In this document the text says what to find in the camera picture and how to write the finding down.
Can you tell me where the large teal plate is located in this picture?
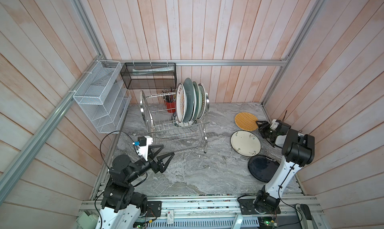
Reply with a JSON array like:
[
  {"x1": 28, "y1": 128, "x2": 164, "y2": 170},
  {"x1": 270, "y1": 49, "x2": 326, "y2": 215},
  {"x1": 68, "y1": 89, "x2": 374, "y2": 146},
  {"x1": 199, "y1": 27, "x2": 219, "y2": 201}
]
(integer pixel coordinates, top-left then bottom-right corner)
[{"x1": 183, "y1": 78, "x2": 196, "y2": 123}]

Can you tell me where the aluminium front rail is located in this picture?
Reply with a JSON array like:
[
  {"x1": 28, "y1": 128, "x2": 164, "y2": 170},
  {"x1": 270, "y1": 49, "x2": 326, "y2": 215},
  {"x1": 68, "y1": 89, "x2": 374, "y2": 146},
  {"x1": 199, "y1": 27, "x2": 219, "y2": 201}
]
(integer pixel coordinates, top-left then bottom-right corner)
[{"x1": 77, "y1": 194, "x2": 325, "y2": 229}]

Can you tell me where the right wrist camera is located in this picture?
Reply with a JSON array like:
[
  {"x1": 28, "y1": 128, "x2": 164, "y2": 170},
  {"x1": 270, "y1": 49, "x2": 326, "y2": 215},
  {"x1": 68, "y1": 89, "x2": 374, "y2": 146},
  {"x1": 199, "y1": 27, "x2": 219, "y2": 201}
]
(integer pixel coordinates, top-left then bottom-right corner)
[{"x1": 270, "y1": 119, "x2": 281, "y2": 131}]

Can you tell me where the yellow woven coaster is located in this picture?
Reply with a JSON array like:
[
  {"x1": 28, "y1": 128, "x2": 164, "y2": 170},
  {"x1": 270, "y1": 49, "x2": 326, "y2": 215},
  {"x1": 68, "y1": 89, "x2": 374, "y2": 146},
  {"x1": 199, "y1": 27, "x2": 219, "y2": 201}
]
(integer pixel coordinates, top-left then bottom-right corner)
[{"x1": 235, "y1": 112, "x2": 259, "y2": 132}]

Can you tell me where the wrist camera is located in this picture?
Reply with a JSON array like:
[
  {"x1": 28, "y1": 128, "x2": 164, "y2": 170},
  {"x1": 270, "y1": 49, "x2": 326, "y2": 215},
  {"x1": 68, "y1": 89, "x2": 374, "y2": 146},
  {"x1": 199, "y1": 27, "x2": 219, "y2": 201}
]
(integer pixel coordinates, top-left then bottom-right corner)
[
  {"x1": 133, "y1": 136, "x2": 154, "y2": 161},
  {"x1": 270, "y1": 119, "x2": 281, "y2": 131}
]

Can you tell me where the cream floral plate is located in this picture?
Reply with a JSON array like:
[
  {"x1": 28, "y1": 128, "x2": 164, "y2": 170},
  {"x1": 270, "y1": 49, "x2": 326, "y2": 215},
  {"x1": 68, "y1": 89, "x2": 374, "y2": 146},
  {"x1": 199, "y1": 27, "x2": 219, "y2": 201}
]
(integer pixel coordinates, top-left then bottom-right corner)
[{"x1": 231, "y1": 131, "x2": 261, "y2": 157}]

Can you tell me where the black round plate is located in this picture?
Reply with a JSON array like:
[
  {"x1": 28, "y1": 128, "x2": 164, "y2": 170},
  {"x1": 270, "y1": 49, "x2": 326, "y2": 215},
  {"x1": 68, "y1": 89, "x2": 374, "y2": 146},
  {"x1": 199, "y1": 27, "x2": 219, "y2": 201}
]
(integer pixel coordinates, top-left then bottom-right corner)
[{"x1": 248, "y1": 155, "x2": 280, "y2": 183}]

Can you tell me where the stainless steel dish rack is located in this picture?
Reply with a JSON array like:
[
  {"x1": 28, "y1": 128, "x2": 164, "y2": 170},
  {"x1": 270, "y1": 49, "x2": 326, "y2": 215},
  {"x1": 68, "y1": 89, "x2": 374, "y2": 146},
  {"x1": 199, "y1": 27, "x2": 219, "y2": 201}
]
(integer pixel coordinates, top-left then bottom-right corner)
[{"x1": 140, "y1": 91, "x2": 210, "y2": 154}]

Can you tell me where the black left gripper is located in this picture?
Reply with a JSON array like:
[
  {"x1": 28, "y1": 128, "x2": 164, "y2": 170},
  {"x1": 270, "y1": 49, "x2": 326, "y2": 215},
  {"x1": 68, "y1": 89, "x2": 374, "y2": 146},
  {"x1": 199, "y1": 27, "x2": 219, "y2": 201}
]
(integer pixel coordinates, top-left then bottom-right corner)
[{"x1": 126, "y1": 144, "x2": 175, "y2": 183}]

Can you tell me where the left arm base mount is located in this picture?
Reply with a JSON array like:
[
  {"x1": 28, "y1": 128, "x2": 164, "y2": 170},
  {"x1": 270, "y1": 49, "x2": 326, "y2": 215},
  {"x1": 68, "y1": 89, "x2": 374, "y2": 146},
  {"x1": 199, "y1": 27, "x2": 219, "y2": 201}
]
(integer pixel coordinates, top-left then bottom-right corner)
[{"x1": 132, "y1": 201, "x2": 162, "y2": 218}]

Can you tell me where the green rim lettered plate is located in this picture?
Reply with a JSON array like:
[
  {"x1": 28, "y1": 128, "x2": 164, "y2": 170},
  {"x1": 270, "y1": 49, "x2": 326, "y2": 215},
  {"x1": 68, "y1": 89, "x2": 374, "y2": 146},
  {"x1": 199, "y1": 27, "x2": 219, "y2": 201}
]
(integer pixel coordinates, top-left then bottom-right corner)
[{"x1": 172, "y1": 113, "x2": 197, "y2": 127}]

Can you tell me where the white green clover plate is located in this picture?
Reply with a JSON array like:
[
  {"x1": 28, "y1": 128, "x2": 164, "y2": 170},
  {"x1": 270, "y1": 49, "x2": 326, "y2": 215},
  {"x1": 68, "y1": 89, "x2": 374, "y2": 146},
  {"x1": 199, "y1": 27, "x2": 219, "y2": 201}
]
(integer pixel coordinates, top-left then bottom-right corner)
[{"x1": 193, "y1": 81, "x2": 202, "y2": 121}]

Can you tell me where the red pen holder cup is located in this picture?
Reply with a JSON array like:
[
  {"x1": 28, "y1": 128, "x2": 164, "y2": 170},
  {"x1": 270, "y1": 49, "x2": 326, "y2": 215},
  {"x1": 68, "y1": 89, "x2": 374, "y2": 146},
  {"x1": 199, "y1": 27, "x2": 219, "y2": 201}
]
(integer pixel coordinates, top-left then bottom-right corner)
[{"x1": 165, "y1": 101, "x2": 176, "y2": 114}]

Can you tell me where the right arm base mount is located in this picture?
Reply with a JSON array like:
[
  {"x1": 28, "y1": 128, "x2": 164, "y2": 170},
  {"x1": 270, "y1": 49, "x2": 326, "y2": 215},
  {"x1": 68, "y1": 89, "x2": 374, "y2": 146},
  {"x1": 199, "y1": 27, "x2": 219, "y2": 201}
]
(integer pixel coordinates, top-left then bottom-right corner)
[{"x1": 238, "y1": 198, "x2": 281, "y2": 215}]

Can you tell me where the light blue flower plate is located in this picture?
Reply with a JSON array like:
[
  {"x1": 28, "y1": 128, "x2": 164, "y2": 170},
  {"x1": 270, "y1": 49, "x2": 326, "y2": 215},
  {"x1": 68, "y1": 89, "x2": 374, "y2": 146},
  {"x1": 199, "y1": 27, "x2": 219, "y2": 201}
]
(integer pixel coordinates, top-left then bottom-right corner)
[{"x1": 198, "y1": 84, "x2": 207, "y2": 119}]

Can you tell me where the black mesh wall basket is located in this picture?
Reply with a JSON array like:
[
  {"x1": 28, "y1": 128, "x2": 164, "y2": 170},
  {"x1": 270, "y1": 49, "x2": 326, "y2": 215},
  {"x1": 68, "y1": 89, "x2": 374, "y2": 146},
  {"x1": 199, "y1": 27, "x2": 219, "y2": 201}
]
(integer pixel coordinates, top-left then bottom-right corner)
[{"x1": 120, "y1": 62, "x2": 177, "y2": 90}]

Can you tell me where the bundle of pens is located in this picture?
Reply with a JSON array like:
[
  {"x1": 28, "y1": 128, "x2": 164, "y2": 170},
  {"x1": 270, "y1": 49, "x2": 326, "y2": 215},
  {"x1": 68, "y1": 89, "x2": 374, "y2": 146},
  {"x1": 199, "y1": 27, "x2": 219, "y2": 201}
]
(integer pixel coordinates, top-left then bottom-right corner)
[{"x1": 162, "y1": 88, "x2": 176, "y2": 103}]

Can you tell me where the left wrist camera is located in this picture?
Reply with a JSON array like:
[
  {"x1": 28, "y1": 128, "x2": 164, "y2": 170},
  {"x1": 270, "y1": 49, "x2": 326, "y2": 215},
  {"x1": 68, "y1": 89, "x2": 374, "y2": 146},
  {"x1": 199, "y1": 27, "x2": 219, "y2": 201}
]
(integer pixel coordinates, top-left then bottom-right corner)
[{"x1": 133, "y1": 136, "x2": 154, "y2": 161}]

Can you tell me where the orange sunburst plate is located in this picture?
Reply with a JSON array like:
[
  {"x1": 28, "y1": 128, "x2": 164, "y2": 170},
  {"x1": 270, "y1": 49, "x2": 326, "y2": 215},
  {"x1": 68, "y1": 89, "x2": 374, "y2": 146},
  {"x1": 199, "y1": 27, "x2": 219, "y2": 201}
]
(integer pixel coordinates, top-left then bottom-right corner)
[
  {"x1": 176, "y1": 83, "x2": 187, "y2": 123},
  {"x1": 199, "y1": 84, "x2": 209, "y2": 119}
]

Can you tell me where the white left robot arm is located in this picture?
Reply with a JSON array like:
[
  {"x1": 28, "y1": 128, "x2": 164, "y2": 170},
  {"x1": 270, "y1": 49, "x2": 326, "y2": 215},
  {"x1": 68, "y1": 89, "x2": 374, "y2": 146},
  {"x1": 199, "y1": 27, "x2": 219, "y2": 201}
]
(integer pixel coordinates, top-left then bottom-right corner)
[{"x1": 96, "y1": 145, "x2": 175, "y2": 229}]

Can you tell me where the white wire mesh shelf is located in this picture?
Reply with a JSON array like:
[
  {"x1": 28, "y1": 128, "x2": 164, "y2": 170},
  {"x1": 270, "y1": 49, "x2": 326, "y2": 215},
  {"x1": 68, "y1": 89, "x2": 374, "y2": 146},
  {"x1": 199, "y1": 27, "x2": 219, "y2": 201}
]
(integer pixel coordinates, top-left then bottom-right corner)
[{"x1": 74, "y1": 60, "x2": 132, "y2": 134}]

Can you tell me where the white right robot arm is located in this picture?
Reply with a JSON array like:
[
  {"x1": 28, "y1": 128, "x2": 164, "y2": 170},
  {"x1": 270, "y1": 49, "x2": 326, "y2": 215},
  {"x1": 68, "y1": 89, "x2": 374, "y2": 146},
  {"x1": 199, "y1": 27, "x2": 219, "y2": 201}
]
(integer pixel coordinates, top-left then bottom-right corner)
[{"x1": 254, "y1": 119, "x2": 315, "y2": 214}]

